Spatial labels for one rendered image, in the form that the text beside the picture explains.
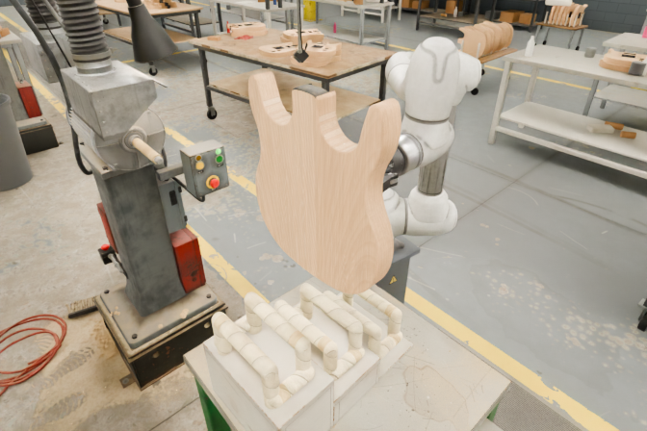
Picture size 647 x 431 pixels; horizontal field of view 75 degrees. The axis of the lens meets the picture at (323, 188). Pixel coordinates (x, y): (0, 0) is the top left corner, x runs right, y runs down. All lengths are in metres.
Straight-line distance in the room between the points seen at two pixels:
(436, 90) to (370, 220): 0.37
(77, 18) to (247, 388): 1.06
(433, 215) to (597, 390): 1.28
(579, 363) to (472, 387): 1.52
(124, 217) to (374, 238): 1.43
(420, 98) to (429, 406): 0.71
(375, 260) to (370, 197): 0.11
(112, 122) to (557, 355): 2.33
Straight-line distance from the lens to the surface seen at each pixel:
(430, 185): 1.71
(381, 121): 0.61
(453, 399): 1.17
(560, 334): 2.78
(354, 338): 1.02
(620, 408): 2.60
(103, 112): 1.31
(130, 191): 1.93
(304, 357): 0.89
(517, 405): 2.39
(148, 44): 1.42
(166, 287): 2.26
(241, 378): 0.97
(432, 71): 0.94
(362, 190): 0.68
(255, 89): 0.82
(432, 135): 0.99
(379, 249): 0.73
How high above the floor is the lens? 1.88
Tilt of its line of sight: 31 degrees down
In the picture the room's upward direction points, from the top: straight up
